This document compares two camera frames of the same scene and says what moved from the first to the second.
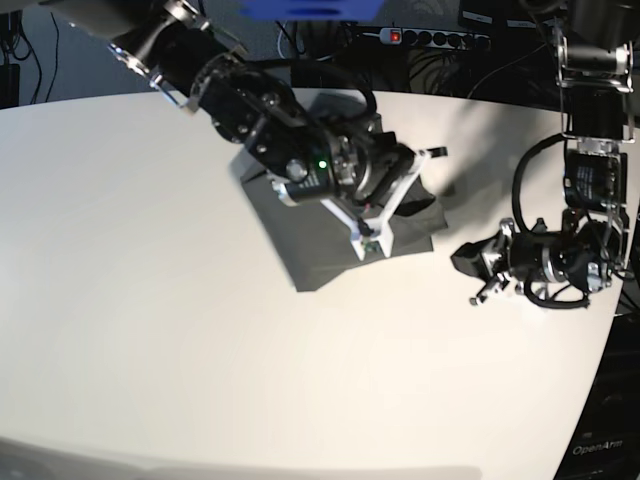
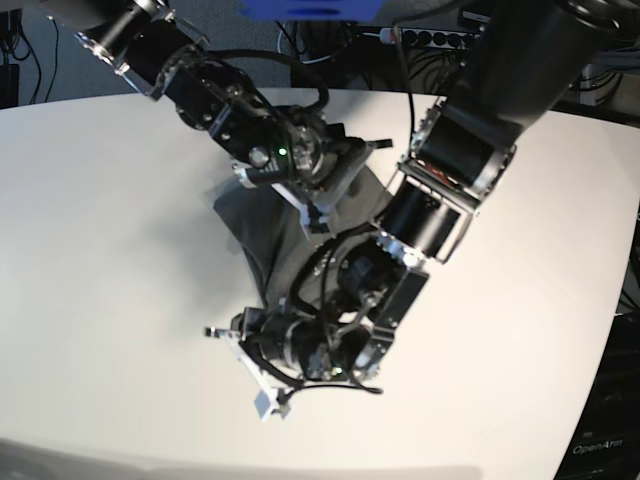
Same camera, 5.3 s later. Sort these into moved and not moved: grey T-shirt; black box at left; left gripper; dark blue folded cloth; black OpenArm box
Moved: left gripper; grey T-shirt
Not moved: black OpenArm box; dark blue folded cloth; black box at left
